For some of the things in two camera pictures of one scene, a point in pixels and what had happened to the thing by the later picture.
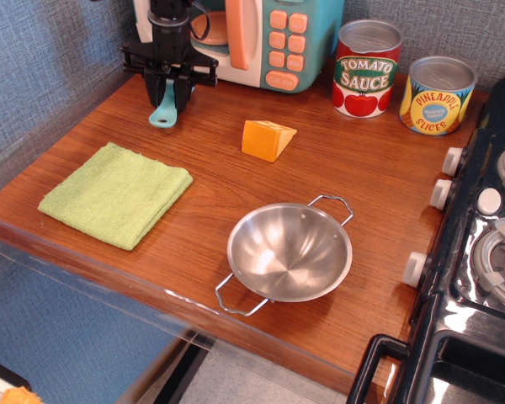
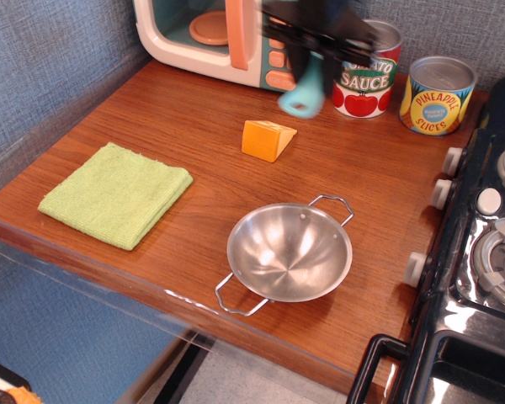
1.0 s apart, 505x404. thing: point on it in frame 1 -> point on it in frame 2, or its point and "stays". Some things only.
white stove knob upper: [452, 161] stays
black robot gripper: [169, 56] -> [341, 23]
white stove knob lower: [414, 268] stays
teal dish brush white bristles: [166, 114] -> [306, 97]
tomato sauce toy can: [367, 55] stays
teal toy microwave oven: [285, 46] stays
